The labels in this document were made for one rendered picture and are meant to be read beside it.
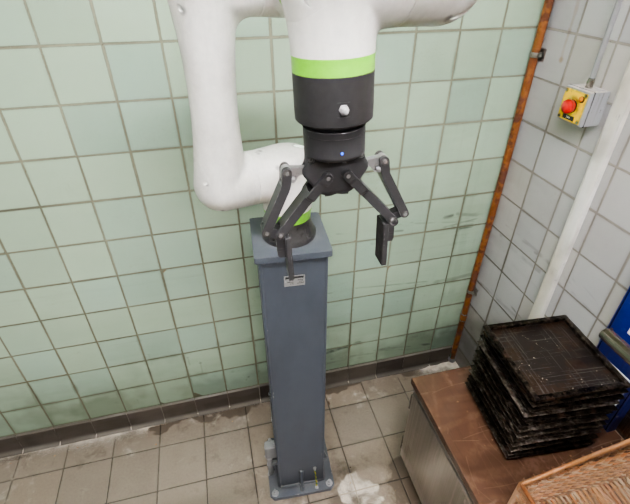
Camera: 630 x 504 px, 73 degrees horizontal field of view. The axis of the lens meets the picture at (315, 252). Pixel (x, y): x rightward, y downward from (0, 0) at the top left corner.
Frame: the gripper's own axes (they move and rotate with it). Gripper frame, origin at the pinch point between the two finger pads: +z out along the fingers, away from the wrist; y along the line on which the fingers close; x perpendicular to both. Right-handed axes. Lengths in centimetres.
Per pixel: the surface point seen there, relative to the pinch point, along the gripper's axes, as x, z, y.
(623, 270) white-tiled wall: -32, 43, -95
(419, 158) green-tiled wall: -92, 27, -55
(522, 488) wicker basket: 4, 76, -46
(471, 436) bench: -19, 90, -48
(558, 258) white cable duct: -53, 53, -92
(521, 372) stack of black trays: -18, 61, -57
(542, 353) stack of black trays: -23, 62, -67
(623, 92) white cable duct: -53, -3, -94
